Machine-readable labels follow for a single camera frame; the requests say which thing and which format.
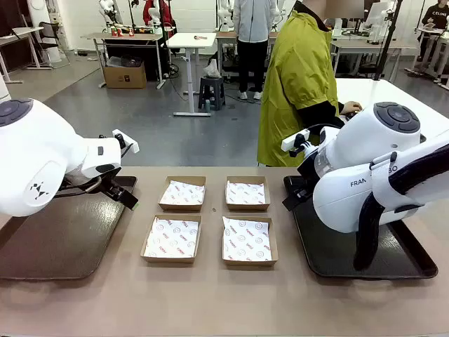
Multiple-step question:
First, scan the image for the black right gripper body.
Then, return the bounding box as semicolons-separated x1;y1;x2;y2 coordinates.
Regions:
297;164;319;192

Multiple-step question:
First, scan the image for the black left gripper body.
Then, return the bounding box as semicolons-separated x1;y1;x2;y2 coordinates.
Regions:
100;176;122;197

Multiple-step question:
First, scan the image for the brown cardboard box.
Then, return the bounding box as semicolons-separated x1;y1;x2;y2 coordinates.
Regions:
140;214;203;264
221;215;279;267
158;176;207;213
225;176;272;212

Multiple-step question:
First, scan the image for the person's right forearm black sleeve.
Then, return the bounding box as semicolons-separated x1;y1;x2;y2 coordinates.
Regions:
297;100;347;130

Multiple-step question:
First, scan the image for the black plastic tray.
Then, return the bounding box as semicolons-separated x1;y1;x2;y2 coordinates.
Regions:
283;174;439;280

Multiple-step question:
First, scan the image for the brown plastic tray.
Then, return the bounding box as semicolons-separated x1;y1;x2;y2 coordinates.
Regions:
0;175;138;282

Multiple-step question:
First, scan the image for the person's right hand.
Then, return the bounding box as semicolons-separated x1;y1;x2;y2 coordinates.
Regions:
339;100;363;116

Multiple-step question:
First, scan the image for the white red-printed paper liner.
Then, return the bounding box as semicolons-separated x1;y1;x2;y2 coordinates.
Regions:
226;180;267;205
144;216;200;258
161;180;206;206
222;216;273;263

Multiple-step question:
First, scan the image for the person in green jacket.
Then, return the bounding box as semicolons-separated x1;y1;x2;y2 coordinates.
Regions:
257;0;340;168

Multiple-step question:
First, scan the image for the large cardboard carton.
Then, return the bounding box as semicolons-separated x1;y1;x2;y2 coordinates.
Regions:
103;62;147;89

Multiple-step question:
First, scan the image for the white table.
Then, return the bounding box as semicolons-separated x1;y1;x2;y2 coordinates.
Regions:
335;77;449;143

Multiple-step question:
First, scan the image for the black plastic stool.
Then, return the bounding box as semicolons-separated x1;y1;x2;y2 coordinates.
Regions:
198;76;227;112

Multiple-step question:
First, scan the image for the long white background desk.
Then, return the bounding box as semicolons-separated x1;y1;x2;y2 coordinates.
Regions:
329;40;418;77

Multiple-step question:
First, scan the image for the white plastic bag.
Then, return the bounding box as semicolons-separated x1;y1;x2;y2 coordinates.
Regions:
203;58;222;79

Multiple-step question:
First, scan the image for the black office chair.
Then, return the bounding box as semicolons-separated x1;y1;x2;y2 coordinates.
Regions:
34;21;71;70

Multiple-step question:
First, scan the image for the white cylindrical appliance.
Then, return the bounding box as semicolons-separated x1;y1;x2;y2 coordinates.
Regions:
0;72;11;103

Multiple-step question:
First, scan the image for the wooden top desk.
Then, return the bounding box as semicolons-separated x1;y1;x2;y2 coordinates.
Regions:
80;32;168;89

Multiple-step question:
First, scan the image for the black stand pole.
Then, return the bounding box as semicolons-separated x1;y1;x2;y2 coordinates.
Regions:
375;0;404;81

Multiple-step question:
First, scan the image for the grey background desk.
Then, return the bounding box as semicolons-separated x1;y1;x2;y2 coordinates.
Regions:
214;30;281;80

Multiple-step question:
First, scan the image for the person in white jacket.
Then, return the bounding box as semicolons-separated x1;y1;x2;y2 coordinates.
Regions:
233;0;277;101

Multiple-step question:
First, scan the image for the white standing desk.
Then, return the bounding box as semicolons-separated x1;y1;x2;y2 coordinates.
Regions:
166;32;217;117

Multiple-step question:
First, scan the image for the person in red jacket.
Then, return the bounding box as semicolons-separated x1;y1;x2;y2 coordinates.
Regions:
142;0;176;36

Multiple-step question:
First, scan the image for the white desk with grey legs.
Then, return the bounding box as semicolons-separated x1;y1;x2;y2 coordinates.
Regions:
0;27;45;84

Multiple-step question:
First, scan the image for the person in black shirt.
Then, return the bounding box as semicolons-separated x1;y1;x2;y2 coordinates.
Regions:
419;1;449;62

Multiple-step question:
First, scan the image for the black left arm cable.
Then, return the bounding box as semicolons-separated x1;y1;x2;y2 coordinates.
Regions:
55;176;103;196

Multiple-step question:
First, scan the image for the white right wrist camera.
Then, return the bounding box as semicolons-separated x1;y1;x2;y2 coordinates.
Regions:
281;128;311;157

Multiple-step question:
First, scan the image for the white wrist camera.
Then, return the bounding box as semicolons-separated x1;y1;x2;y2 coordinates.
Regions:
281;128;311;157
112;128;140;154

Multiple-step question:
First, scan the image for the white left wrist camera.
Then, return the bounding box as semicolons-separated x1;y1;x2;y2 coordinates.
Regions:
112;128;140;154

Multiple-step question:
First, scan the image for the black right arm cable sleeve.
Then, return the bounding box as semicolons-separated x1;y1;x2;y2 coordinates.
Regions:
353;143;449;271

